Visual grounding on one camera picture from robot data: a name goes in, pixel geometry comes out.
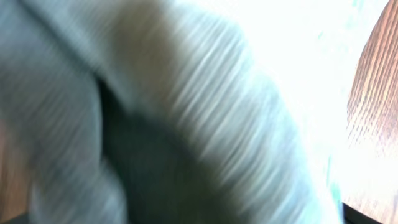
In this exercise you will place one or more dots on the light blue denim shorts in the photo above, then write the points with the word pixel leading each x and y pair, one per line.
pixel 181 111

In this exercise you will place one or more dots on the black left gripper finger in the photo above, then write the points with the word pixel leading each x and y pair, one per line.
pixel 352 216

